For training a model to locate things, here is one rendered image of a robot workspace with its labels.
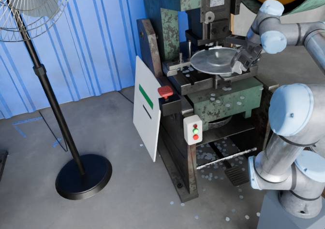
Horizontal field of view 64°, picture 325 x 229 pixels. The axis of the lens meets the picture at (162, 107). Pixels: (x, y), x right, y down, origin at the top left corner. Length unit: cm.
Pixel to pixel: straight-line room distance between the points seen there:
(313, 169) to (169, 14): 101
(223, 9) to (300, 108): 82
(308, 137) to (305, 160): 36
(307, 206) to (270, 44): 59
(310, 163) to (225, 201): 77
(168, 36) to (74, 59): 119
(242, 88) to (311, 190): 59
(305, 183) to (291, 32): 51
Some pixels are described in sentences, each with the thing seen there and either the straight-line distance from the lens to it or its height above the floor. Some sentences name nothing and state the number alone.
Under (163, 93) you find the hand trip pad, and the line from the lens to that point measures 116.
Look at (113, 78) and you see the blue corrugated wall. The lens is 260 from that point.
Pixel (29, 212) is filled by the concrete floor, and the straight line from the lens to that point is 192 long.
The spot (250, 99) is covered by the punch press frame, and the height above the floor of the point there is 57.
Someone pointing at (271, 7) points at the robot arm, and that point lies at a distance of 102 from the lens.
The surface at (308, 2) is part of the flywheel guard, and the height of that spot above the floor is 105.
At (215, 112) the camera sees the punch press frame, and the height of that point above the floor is 55.
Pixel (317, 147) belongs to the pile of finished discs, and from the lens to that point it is 155.
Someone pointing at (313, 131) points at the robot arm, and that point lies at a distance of 64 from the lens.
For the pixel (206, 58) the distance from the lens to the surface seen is 138.
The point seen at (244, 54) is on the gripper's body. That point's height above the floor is 91.
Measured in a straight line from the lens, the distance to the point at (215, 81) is 135.
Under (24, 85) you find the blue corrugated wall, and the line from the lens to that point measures 264.
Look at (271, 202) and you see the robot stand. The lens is 118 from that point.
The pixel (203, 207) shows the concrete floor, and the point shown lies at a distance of 165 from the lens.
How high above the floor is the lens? 139
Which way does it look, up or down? 36 degrees down
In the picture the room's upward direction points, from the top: 7 degrees counter-clockwise
